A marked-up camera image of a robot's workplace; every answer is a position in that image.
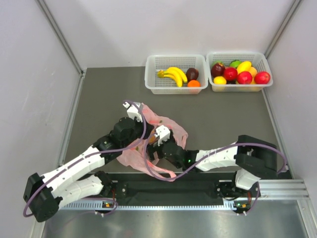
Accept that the pink plastic bag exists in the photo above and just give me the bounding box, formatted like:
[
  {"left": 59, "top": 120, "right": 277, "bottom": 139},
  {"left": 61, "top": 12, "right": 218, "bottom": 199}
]
[{"left": 117, "top": 103, "right": 188, "bottom": 178}]

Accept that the orange yellow fruit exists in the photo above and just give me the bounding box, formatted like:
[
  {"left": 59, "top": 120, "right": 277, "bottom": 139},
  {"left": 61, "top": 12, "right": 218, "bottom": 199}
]
[{"left": 149, "top": 135, "right": 156, "bottom": 144}]

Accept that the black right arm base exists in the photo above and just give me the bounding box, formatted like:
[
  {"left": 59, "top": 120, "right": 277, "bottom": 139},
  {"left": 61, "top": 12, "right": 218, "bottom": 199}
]
[{"left": 214, "top": 182, "right": 244, "bottom": 201}]

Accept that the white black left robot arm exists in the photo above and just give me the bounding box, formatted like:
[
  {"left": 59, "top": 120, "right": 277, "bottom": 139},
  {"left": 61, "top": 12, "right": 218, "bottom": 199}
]
[{"left": 23, "top": 117, "right": 154, "bottom": 223}]

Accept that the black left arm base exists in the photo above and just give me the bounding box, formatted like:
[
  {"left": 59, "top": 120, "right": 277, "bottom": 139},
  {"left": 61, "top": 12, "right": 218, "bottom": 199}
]
[{"left": 94, "top": 171, "right": 128, "bottom": 214}]

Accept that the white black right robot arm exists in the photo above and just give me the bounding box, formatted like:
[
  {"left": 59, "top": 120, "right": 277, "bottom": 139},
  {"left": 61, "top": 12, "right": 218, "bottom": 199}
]
[{"left": 145, "top": 135, "right": 278, "bottom": 196}]

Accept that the white left fruit basket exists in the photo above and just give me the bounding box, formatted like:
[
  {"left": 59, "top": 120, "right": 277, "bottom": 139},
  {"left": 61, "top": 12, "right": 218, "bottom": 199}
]
[{"left": 145, "top": 55, "right": 208, "bottom": 94}]

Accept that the white fruit basket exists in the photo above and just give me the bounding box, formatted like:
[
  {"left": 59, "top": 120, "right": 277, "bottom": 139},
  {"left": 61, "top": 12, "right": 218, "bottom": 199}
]
[
  {"left": 145, "top": 55, "right": 208, "bottom": 94},
  {"left": 206, "top": 51, "right": 273, "bottom": 92}
]

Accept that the white right fruit basket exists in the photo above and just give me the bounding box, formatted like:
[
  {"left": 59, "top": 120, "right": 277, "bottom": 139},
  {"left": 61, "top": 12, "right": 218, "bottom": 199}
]
[{"left": 206, "top": 51, "right": 273, "bottom": 92}]

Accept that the pale yellow fruit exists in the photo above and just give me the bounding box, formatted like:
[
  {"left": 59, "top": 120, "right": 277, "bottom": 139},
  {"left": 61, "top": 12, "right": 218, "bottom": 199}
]
[{"left": 248, "top": 66, "right": 258, "bottom": 78}]

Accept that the orange tangerine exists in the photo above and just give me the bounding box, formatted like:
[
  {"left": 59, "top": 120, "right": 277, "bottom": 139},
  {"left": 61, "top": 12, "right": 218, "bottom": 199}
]
[{"left": 187, "top": 80, "right": 201, "bottom": 87}]

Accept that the yellow banana bunch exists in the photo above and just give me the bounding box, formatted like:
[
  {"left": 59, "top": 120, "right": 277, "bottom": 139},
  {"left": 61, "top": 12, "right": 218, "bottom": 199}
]
[{"left": 157, "top": 67, "right": 188, "bottom": 87}]

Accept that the dark purple plum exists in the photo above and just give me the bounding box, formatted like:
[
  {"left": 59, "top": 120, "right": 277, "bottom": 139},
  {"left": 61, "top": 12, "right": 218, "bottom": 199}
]
[{"left": 186, "top": 67, "right": 199, "bottom": 81}]

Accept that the yellow lemon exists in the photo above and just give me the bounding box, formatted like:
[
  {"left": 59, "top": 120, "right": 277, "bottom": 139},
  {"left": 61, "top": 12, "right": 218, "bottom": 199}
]
[{"left": 213, "top": 76, "right": 227, "bottom": 85}]

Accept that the dark red apple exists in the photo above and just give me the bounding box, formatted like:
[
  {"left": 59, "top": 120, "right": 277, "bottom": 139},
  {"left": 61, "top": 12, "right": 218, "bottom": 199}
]
[{"left": 211, "top": 62, "right": 225, "bottom": 77}]

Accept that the red apple left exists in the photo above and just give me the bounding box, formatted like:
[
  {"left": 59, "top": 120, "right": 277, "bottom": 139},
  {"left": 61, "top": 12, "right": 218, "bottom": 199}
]
[{"left": 223, "top": 67, "right": 238, "bottom": 81}]

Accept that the red apple middle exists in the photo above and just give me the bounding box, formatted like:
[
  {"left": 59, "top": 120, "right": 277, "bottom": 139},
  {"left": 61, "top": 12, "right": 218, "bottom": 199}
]
[{"left": 237, "top": 71, "right": 253, "bottom": 84}]

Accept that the green lime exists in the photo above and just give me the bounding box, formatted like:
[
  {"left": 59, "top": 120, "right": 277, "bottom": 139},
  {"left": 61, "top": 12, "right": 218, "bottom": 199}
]
[{"left": 229, "top": 60, "right": 242, "bottom": 68}]

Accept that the yellow mango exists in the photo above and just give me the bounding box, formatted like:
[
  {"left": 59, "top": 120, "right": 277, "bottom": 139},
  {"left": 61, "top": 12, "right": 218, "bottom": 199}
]
[{"left": 236, "top": 61, "right": 252, "bottom": 74}]

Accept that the red apple right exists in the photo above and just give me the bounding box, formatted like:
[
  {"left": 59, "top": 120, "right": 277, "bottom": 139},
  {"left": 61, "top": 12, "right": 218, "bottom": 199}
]
[{"left": 254, "top": 71, "right": 271, "bottom": 84}]

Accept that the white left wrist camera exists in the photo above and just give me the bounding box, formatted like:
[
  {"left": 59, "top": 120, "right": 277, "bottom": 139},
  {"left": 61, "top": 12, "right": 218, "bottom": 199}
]
[{"left": 123, "top": 102, "right": 143, "bottom": 122}]

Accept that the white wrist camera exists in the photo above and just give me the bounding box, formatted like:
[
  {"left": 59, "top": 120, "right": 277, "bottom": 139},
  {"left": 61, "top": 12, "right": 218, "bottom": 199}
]
[
  {"left": 155, "top": 125, "right": 171, "bottom": 146},
  {"left": 123, "top": 102, "right": 143, "bottom": 122}
]

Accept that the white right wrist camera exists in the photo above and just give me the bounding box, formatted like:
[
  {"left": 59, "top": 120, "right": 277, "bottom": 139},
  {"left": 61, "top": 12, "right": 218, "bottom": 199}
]
[{"left": 155, "top": 125, "right": 171, "bottom": 146}]

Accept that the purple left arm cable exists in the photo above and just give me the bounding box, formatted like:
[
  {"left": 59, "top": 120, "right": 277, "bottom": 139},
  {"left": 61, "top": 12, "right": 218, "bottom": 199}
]
[{"left": 23, "top": 99, "right": 148, "bottom": 218}]

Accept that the black mounting rail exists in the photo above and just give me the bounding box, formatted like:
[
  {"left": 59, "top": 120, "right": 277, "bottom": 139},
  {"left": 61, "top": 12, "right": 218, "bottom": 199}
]
[{"left": 109, "top": 172, "right": 234, "bottom": 206}]

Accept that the white slotted cable duct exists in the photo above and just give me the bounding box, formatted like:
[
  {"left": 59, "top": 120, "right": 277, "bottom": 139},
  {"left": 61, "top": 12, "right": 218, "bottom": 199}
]
[{"left": 71, "top": 199, "right": 251, "bottom": 211}]

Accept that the aluminium frame post left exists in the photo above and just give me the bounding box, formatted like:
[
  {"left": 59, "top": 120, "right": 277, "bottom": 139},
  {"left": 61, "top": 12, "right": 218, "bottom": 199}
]
[{"left": 35, "top": 0, "right": 84, "bottom": 75}]

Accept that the aluminium frame post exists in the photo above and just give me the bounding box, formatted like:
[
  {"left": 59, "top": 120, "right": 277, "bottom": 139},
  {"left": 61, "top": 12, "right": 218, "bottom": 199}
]
[
  {"left": 35, "top": 0, "right": 84, "bottom": 75},
  {"left": 264, "top": 0, "right": 303, "bottom": 59}
]

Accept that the aluminium frame post right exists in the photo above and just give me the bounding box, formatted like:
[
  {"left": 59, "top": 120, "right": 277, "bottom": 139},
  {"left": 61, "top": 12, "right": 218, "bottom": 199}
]
[{"left": 264, "top": 0, "right": 303, "bottom": 59}]

